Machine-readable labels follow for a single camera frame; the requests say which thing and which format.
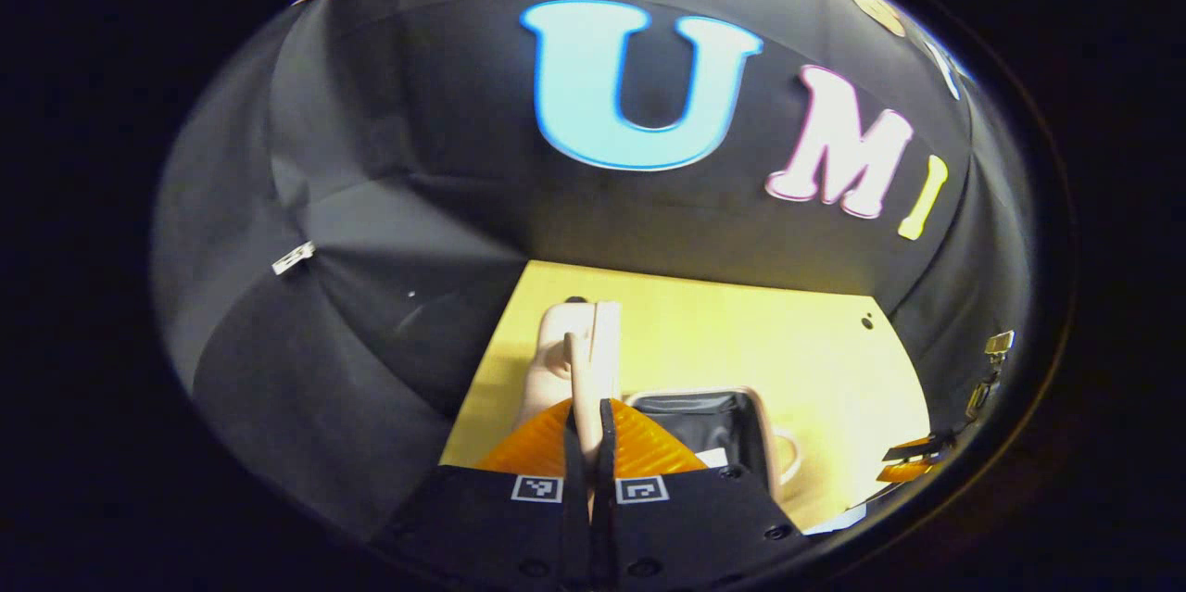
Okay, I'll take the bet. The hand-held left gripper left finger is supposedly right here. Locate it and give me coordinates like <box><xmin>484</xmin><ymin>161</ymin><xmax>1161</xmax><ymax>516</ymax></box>
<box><xmin>371</xmin><ymin>397</ymin><xmax>589</xmax><ymax>592</ymax></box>

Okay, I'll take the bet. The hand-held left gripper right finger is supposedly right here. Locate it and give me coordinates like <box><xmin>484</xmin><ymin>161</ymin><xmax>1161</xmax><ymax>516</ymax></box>
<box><xmin>593</xmin><ymin>397</ymin><xmax>807</xmax><ymax>592</ymax></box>

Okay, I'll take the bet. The pink suitcase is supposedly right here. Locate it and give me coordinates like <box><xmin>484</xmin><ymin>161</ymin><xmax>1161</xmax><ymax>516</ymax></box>
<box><xmin>512</xmin><ymin>298</ymin><xmax>800</xmax><ymax>519</ymax></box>

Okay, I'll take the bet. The black backdrop cloth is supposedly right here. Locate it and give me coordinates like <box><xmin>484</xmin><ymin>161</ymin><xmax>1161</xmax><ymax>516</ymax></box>
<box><xmin>153</xmin><ymin>0</ymin><xmax>1034</xmax><ymax>537</ymax></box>

